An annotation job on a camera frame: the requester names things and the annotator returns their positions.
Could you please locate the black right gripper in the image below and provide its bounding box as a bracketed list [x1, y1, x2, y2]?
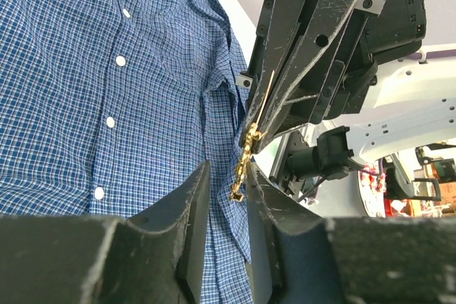
[245, 0, 378, 151]

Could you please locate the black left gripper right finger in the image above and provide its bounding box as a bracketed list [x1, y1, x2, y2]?
[247, 163, 455, 303]

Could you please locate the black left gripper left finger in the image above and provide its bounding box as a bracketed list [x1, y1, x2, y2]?
[1, 162, 210, 303]

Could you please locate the gold leaf brooch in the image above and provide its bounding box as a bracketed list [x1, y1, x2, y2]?
[229, 70, 275, 202]

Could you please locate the blue checked shirt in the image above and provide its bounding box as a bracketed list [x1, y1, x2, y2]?
[1, 0, 252, 303]

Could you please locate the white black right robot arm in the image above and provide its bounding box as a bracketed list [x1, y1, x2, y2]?
[236, 0, 455, 199]

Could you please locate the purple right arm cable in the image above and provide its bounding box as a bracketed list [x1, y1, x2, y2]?
[409, 49, 456, 63]

